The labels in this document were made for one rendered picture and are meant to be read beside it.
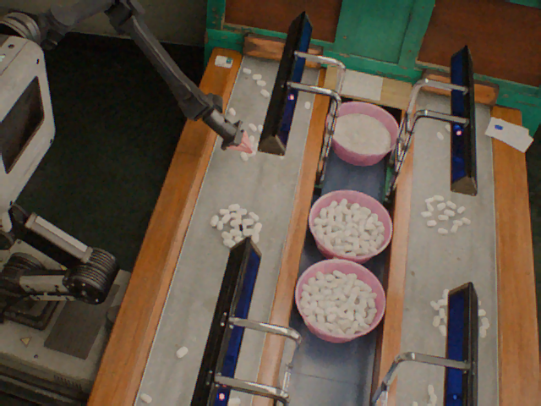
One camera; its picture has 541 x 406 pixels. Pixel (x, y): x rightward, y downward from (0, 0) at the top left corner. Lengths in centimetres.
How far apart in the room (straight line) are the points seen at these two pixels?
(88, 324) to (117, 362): 42
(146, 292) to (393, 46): 131
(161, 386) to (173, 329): 18
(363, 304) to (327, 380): 25
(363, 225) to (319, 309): 36
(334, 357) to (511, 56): 131
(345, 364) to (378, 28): 123
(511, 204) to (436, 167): 29
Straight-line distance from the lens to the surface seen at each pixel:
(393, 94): 274
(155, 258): 214
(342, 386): 208
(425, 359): 166
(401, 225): 232
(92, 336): 234
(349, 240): 227
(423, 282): 224
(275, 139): 200
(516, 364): 217
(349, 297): 216
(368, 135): 260
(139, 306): 205
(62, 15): 201
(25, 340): 237
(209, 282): 212
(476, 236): 242
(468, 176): 205
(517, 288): 232
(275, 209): 230
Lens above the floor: 252
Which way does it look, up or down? 50 degrees down
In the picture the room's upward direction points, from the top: 9 degrees clockwise
